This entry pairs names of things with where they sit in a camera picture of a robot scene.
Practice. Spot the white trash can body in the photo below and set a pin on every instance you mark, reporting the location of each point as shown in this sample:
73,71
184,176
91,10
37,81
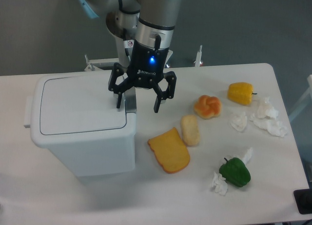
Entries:
87,153

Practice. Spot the yellow bell pepper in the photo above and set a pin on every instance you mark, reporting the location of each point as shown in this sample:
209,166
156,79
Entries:
241,93

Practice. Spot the pale oblong bread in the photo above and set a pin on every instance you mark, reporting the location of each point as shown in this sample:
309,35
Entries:
190,130

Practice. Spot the white trash can lid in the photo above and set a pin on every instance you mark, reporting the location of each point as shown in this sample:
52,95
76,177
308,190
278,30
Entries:
79,104

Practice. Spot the orange toast slice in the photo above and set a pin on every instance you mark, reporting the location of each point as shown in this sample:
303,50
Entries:
170,151

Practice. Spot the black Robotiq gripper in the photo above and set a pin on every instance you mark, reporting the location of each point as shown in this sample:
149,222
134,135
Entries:
145,71

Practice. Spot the green bell pepper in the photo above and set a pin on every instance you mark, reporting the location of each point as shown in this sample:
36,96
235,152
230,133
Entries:
235,172

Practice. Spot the grey trash can latch button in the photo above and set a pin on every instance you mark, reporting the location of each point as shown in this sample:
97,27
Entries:
131,100

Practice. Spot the white chair frame right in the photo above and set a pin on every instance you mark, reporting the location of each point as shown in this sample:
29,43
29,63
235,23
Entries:
304,100

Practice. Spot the large crumpled white tissue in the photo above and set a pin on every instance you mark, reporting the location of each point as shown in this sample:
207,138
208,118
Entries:
266,118

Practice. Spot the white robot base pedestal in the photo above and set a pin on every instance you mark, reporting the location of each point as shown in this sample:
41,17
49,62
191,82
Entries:
124,51

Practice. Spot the white tissue behind green pepper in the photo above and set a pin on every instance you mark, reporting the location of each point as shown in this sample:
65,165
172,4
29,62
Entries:
244,155

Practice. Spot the crumpled white tissue centre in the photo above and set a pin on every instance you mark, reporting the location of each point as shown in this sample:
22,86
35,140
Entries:
238,121

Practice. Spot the orange knotted bread roll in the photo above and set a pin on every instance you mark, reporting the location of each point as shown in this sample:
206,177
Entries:
208,107

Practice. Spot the small crumpled white tissue front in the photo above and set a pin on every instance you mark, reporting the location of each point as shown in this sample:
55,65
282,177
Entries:
219,184

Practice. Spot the black device at table edge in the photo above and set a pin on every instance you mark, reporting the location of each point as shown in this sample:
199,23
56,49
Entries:
303,199

